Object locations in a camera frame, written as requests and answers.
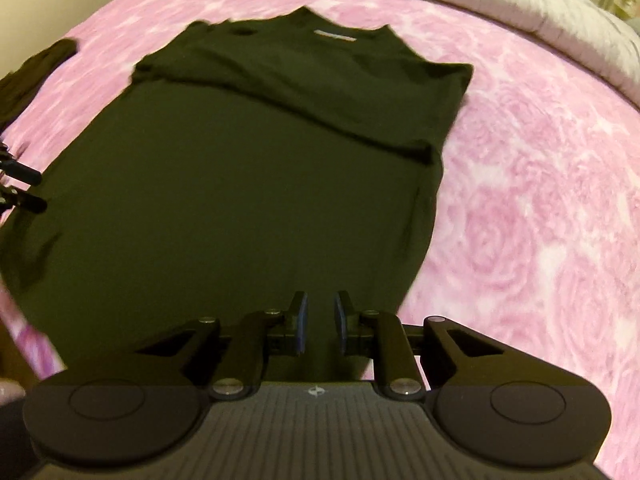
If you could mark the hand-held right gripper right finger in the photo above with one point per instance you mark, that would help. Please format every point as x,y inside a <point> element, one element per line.
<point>342,320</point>

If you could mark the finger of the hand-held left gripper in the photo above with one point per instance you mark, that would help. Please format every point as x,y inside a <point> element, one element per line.
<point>25,174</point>
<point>30,204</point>

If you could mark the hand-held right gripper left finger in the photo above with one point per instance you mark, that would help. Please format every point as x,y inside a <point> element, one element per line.
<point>301,322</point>

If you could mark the black t-shirt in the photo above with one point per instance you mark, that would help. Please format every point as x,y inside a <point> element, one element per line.
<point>225,185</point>

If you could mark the crumpled black garment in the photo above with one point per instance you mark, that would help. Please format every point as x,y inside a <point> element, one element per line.
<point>35,75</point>

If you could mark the pink rose blanket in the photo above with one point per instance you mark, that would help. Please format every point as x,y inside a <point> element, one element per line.
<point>525,185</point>

